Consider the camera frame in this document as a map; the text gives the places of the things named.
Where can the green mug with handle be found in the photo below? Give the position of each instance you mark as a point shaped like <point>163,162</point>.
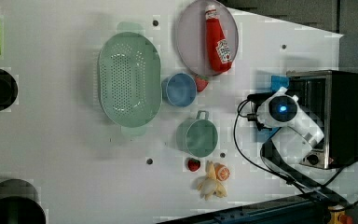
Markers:
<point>198,137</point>

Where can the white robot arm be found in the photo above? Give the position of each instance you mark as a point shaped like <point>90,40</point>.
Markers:
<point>298,134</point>

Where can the yellow red emergency button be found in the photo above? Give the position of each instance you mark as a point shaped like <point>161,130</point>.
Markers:
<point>339,216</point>

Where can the small red strawberry toy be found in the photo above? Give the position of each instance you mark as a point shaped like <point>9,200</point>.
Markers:
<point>193,165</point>

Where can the large red strawberry toy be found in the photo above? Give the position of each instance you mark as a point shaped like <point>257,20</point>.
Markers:
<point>201,82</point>

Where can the blue cup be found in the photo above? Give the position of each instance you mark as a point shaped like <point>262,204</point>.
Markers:
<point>179,90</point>

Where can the red ketchup bottle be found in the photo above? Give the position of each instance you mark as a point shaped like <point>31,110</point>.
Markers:
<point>219,54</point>

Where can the green oval colander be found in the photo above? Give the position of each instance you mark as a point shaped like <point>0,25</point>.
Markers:
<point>129,79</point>

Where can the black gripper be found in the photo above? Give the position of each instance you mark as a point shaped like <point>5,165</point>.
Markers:
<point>256,100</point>

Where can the grey round plate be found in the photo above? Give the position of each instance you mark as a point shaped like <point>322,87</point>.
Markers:
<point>190,35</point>

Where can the blue metal table frame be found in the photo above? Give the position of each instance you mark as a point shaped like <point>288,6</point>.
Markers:
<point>307,208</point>

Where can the silver black toaster oven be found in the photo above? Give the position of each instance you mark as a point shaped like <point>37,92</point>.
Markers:
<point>330,97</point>

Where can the orange half toy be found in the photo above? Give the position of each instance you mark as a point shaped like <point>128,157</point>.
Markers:
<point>222,172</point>

